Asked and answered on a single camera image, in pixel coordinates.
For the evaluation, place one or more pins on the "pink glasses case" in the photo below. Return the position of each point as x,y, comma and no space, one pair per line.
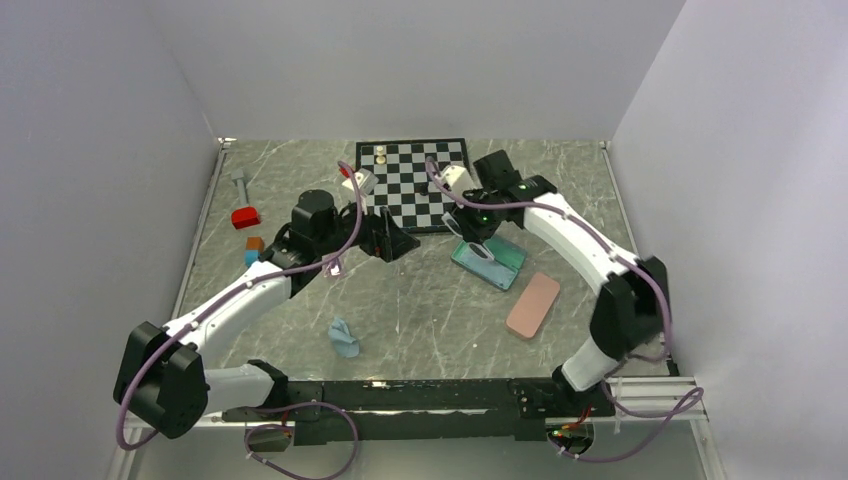
529,313

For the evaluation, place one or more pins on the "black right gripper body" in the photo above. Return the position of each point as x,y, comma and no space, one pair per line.
481,223

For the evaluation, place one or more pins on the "large blue cleaning cloth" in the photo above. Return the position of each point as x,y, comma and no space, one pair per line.
491,271

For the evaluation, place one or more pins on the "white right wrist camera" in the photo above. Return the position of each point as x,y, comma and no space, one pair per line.
457,179

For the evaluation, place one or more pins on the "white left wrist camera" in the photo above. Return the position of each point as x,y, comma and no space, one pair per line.
363,181

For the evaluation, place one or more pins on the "pink transparent sunglasses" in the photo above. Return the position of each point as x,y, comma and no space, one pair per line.
334,268

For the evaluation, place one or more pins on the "grey glasses case green lining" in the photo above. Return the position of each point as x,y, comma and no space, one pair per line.
506,252

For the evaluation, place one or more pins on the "black and white chessboard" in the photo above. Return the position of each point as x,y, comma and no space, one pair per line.
402,174

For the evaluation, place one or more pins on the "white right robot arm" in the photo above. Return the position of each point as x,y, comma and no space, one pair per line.
632,305

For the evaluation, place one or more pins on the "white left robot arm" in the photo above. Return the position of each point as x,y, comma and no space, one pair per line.
163,378

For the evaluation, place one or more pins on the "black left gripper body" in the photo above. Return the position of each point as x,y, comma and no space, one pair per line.
367,238

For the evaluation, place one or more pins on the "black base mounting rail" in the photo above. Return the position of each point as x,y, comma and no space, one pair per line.
524,409

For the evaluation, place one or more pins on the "grey toy hammer red head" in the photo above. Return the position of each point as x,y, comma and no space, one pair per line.
244,215

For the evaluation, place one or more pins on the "aluminium frame rail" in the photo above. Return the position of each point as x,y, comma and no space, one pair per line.
653,398

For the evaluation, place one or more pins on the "small blue cleaning cloth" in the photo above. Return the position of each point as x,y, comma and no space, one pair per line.
343,342

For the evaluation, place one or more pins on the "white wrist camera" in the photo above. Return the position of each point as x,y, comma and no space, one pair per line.
363,181
457,179

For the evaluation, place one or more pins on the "orange and blue toy block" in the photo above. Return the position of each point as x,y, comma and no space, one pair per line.
253,248

